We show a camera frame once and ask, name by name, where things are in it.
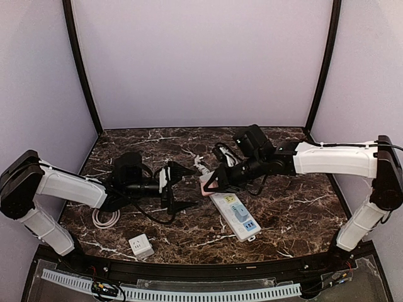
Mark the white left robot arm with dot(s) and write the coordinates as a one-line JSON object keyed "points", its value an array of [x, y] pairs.
{"points": [[29, 176]]}

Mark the left black frame post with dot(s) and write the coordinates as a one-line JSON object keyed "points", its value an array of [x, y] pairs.
{"points": [[79, 63]]}

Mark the right black frame post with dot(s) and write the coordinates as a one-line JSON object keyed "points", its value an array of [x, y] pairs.
{"points": [[325, 66]]}

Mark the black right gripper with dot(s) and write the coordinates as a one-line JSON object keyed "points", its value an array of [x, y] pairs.
{"points": [[228, 175]]}

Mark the blue plug adapter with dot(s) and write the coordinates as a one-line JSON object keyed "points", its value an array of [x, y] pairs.
{"points": [[240, 212]]}

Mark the small circuit board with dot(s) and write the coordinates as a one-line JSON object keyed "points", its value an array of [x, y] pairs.
{"points": [[104, 289]]}

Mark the black front table rail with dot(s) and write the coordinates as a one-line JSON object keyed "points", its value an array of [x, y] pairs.
{"points": [[300, 268]]}

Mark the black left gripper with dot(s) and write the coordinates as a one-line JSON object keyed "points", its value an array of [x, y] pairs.
{"points": [[169, 191]]}

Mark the pink plug adapter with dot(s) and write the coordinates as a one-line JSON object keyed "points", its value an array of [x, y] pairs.
{"points": [[210, 187]]}

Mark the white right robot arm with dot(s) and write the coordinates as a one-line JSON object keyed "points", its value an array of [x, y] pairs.
{"points": [[376, 160]]}

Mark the white multicolour power strip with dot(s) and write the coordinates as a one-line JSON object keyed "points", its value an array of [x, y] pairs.
{"points": [[245, 231]]}

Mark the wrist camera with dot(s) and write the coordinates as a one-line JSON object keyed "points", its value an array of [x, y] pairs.
{"points": [[164, 178], [225, 155]]}

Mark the white cube socket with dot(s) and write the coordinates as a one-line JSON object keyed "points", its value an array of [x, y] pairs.
{"points": [[141, 247]]}

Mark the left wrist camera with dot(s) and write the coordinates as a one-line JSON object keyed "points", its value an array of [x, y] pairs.
{"points": [[164, 178]]}

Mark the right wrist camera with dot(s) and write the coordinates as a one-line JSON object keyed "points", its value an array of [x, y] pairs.
{"points": [[225, 155]]}

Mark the grey slotted cable duct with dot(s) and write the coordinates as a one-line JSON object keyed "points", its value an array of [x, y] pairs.
{"points": [[146, 290]]}

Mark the black frame post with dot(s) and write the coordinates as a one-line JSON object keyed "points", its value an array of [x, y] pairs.
{"points": [[325, 66], [79, 63]]}

